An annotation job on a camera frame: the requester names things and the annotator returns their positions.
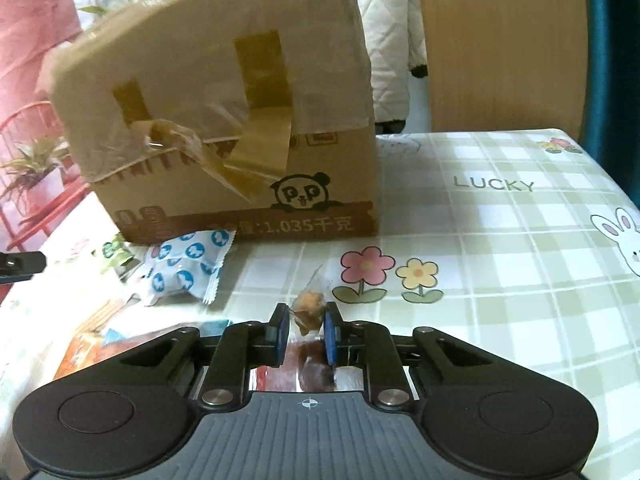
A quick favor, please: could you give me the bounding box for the white blue patterned packet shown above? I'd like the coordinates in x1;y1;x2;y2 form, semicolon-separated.
134;229;235;306

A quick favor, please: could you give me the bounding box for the orange red snack packet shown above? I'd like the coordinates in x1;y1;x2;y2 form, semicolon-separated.
53;300;231;379

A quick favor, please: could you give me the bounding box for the wooden headboard panel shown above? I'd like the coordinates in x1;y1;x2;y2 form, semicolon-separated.
421;0;588;139

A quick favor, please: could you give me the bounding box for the small clear snack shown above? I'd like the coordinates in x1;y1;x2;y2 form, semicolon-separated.
290;263;338;392

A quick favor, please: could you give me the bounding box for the white quilted jacket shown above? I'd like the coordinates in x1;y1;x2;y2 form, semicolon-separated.
358;0;428;134

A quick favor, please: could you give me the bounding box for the teal curtain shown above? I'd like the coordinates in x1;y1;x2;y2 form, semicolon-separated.
582;0;639;204

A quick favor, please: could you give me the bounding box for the checkered lucky tablecloth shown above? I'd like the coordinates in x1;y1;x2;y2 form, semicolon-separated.
1;130;639;479

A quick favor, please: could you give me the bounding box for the red printed backdrop cloth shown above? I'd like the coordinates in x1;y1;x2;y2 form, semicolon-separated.
0;0;177;254

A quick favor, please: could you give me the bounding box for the taped cardboard box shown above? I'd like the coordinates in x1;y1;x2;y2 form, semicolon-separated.
50;0;378;245

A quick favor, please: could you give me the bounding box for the small green white packet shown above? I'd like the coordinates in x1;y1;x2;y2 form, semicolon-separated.
94;237;138;276

